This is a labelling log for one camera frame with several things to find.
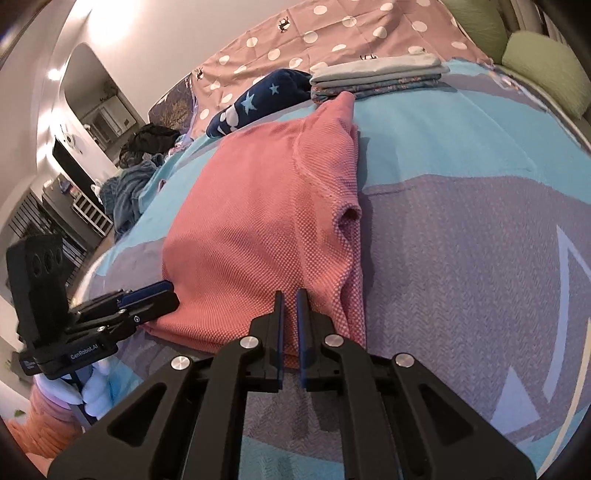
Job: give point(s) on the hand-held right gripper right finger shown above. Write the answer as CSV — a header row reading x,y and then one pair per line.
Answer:
x,y
302,332

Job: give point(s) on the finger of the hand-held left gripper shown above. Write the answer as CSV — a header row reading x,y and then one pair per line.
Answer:
x,y
147,291
152,309

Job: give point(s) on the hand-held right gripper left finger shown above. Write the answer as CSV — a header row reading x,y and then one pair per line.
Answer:
x,y
277,323

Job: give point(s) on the coral knit sweater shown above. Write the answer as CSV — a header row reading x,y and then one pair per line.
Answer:
x,y
258,207

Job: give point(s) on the blue clothes pile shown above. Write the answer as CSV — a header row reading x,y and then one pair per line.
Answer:
x,y
124,194

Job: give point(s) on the black clothes pile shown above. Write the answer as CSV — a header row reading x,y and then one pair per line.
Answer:
x,y
147,138

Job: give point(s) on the person's left hand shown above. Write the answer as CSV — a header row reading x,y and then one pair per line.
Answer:
x,y
99,387

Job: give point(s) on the dark slatted panel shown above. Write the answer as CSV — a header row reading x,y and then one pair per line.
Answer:
x,y
27,221

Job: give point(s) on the dark grey cabinet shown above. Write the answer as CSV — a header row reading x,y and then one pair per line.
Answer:
x,y
60,207

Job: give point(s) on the white drawer rack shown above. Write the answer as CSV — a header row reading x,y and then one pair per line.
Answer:
x,y
94,212

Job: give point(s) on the purple printed pillow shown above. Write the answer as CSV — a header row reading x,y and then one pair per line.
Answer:
x,y
173,108

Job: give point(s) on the teal and grey blanket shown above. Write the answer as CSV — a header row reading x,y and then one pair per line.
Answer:
x,y
461,207

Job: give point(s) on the navy star plush garment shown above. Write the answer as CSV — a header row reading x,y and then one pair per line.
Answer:
x,y
272,90

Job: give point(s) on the folded floral garment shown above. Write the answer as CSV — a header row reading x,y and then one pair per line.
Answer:
x,y
374,88

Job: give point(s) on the folded light grey garment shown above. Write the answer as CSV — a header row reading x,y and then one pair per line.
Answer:
x,y
378,64

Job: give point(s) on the pink polka dot sheet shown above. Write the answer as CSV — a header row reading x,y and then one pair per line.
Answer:
x,y
332,27

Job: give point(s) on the light green pillow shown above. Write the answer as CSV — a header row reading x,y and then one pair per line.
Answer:
x,y
545,64
480,23

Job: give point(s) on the black wall screen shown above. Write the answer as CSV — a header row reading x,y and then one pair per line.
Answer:
x,y
78,159

